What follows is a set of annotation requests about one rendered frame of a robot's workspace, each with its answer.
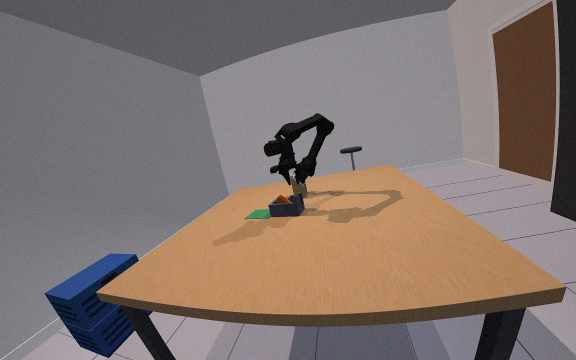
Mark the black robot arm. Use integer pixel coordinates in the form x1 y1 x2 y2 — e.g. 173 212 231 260
263 113 335 184

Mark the orange-brown l-shaped part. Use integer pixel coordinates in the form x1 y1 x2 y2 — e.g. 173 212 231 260
276 195 291 204

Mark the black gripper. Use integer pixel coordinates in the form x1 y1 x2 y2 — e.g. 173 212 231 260
270 151 312 186

